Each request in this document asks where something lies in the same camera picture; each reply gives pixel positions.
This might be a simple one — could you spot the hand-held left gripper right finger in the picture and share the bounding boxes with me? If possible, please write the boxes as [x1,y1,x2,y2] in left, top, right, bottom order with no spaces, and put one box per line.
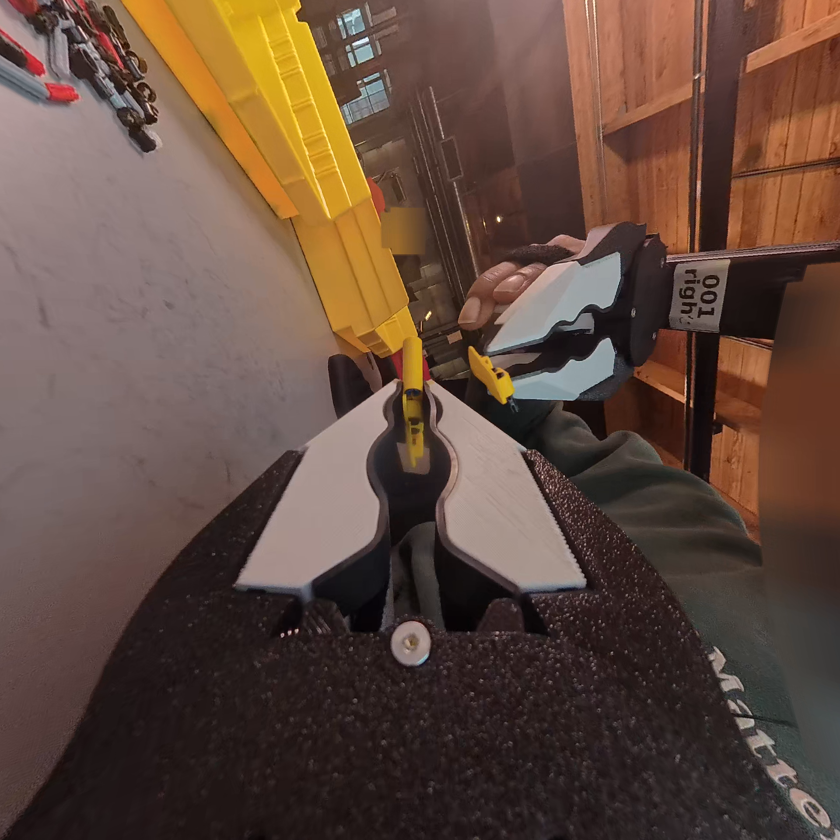
[423,381,588,597]

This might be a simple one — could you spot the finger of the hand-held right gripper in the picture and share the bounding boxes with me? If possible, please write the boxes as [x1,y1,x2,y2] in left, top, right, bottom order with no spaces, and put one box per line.
[489,338,618,403]
[484,252,623,358]

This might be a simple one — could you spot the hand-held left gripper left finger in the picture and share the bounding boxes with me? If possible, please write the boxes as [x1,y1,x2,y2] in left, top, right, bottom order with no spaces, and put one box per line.
[234,381,404,599]

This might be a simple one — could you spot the yellow lego plate black pins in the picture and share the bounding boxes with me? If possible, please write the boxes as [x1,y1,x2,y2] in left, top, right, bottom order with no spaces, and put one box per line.
[467,346,519,414]

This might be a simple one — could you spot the yellow lego subassembly blue pins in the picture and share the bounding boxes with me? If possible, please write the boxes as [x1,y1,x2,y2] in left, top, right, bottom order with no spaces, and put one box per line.
[402,337,431,471]

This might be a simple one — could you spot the yellow storage bin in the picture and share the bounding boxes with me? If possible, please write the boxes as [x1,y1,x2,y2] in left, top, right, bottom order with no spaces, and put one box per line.
[121,0,385,224]
[292,190,421,361]

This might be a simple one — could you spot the person's right forearm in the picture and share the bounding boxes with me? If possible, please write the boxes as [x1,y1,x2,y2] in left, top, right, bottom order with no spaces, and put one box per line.
[472,384,765,592]

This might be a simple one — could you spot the pile of small lego pieces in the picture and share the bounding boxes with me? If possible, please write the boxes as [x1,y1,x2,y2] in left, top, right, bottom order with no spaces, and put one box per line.
[0,0,163,154]

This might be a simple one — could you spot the person's right hand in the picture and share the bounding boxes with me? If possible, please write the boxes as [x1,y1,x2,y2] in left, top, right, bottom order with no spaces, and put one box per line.
[458,235,588,332]

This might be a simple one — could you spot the window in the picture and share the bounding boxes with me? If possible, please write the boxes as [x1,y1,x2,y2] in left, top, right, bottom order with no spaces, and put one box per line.
[314,3,395,126]

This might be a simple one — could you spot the wooden wall shelving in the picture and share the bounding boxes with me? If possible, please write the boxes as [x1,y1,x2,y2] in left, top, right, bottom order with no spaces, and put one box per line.
[563,0,840,526]

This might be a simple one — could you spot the black metal post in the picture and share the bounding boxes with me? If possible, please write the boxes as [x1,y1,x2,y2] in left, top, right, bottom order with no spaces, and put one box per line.
[686,0,749,483]

